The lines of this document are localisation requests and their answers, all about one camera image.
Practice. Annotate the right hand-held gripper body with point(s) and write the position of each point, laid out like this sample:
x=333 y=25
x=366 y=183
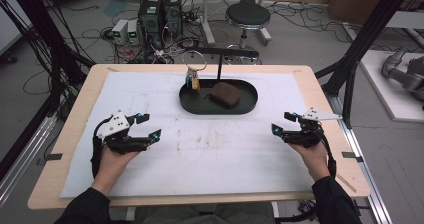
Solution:
x=306 y=135

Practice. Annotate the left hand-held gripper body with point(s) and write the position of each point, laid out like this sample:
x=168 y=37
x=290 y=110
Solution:
x=121 y=140

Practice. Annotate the black oval tray with hanger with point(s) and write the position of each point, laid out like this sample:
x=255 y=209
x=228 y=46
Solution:
x=196 y=104

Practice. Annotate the brown coin purse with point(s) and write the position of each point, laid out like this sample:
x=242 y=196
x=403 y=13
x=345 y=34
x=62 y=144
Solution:
x=226 y=94

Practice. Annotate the person's right hand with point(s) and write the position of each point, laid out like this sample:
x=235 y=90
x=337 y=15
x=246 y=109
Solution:
x=311 y=162

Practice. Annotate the person's left hand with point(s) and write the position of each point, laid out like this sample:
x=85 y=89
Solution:
x=115 y=167

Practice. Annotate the black tape strip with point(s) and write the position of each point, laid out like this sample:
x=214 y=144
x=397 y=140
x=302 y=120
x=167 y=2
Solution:
x=353 y=156
x=53 y=157

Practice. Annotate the white table mat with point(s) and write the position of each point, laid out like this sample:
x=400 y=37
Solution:
x=216 y=170

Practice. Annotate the grey power supply unit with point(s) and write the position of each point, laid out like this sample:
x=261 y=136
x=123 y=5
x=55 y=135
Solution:
x=133 y=32
x=119 y=30

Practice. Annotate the white platform board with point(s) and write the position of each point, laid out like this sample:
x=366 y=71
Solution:
x=383 y=94

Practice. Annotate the person's legs in grey trousers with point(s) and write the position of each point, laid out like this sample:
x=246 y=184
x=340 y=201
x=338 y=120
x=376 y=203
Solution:
x=206 y=215

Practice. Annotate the black computer tower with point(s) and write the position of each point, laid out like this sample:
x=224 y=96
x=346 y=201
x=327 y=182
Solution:
x=173 y=12
x=150 y=20

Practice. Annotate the black round stool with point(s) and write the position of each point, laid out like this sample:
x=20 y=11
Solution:
x=248 y=14

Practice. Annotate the white metal stand leg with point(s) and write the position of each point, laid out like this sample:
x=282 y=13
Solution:
x=207 y=24

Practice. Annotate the cardboard box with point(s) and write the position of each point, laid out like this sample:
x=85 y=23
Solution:
x=360 y=4

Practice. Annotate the aluminium rail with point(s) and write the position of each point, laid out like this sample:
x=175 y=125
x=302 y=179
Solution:
x=370 y=184
x=23 y=157

